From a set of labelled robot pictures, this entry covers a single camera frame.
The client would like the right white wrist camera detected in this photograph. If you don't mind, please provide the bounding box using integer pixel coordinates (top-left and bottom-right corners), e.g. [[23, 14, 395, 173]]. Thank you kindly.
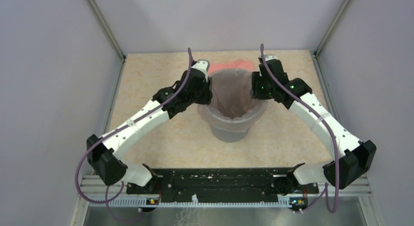
[[258, 55, 281, 76]]

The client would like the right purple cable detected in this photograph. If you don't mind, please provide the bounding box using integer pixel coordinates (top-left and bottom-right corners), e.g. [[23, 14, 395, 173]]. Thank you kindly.
[[259, 43, 340, 214]]

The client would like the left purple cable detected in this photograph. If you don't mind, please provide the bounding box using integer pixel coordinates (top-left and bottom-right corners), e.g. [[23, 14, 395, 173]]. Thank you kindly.
[[74, 47, 195, 224]]

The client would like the translucent pink trash bag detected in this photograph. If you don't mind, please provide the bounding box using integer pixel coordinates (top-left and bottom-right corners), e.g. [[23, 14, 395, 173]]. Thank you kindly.
[[197, 68, 269, 134]]

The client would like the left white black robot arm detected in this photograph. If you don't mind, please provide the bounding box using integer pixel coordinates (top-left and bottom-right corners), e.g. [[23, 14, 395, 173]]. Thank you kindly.
[[86, 67, 212, 194]]

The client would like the grey plastic trash bin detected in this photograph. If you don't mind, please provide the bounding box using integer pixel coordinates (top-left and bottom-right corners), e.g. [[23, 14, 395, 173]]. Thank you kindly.
[[198, 68, 269, 144]]

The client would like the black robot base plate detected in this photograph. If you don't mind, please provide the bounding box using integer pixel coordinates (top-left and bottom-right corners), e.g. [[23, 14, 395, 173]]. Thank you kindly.
[[126, 167, 319, 204]]

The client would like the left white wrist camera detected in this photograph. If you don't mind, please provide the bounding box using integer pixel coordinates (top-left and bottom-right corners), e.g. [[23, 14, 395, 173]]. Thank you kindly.
[[191, 59, 210, 82]]

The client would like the purple cable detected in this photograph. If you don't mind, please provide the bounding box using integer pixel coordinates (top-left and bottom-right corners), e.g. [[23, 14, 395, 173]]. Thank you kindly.
[[259, 43, 340, 214], [74, 47, 195, 224]]

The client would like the pink cloth towel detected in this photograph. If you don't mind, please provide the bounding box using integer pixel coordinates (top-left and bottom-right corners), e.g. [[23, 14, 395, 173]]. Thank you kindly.
[[208, 59, 255, 74]]

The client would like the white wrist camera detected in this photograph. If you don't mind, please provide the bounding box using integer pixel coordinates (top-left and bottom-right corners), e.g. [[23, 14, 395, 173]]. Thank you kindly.
[[191, 59, 210, 82], [258, 55, 281, 76]]

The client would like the white toothed cable strip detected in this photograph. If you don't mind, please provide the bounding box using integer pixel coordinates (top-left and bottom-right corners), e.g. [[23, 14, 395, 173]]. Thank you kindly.
[[108, 195, 292, 208]]

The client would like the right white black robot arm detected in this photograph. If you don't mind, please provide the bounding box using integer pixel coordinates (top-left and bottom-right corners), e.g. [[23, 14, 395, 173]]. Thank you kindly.
[[251, 55, 377, 193]]

